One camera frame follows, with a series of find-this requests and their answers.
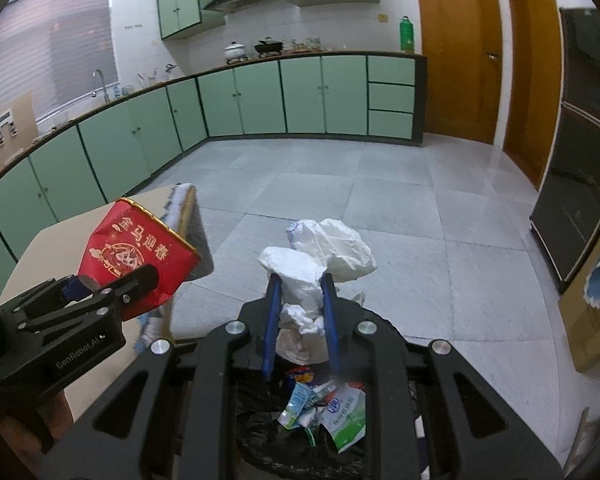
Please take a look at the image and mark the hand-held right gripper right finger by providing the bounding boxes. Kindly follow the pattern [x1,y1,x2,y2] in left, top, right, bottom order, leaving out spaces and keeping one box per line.
[320,272,563,480]

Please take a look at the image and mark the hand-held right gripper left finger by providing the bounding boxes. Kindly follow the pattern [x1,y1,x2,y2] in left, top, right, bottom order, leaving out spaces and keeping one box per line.
[40,275,283,480]

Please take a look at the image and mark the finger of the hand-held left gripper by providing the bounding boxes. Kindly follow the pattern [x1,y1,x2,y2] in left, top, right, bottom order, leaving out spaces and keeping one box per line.
[20,265,160,333]
[0,274,98,323]

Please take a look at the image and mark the red paper cup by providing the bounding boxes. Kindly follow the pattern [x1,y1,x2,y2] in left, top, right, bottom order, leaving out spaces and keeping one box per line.
[77,198,202,322]

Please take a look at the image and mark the blue white milk carton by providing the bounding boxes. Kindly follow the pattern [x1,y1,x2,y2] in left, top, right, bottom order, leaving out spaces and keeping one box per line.
[278,381,313,430]

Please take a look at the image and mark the white plastic bag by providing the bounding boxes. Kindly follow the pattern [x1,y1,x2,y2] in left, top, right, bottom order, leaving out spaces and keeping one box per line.
[257,218,378,366]

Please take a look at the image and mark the green white milk pouch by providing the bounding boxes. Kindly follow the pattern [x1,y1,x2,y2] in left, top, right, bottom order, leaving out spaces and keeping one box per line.
[320,382,367,455]

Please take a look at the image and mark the black lined trash bin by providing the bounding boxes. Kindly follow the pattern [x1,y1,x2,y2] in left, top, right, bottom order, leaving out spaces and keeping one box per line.
[232,302,423,471]

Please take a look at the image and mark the person's left forearm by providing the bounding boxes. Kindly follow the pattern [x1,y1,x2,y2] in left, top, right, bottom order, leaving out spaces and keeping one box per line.
[0,385,76,461]

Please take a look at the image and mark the table with beige cloth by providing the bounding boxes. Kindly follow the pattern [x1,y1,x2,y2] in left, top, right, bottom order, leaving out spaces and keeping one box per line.
[0,185,186,411]

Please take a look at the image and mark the brown board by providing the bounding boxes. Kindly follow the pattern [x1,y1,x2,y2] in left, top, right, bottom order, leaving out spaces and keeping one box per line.
[0,91,38,176]

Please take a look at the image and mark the green lower kitchen cabinets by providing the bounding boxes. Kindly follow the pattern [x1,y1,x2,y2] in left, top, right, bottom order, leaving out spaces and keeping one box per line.
[0,52,427,281]

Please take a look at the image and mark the grey window blind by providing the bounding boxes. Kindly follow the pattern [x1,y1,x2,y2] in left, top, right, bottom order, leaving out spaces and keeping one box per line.
[0,0,118,121]

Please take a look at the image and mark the cardboard box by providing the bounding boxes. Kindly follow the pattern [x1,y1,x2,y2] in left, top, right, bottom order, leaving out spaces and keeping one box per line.
[559,240,600,373]

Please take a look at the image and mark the black wok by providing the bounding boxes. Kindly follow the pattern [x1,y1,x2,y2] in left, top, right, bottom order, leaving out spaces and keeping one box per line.
[253,36,283,57]

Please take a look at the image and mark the wooden stool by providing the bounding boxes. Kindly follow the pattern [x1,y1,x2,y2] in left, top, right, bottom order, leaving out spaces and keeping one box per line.
[565,407,600,471]

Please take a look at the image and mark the black glass cabinet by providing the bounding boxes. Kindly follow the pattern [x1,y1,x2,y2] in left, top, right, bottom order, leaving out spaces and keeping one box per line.
[530,7,600,295]

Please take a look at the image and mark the green plastic bottle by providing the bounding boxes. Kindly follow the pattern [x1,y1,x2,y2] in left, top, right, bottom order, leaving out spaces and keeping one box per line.
[399,16,416,54]

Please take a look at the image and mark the plain wooden door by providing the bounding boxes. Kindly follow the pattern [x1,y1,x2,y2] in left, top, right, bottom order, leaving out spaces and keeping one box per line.
[502,0,566,191]

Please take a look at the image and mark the wooden door with handle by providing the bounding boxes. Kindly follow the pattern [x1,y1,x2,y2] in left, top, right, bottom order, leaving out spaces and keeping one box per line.
[414,0,503,146]

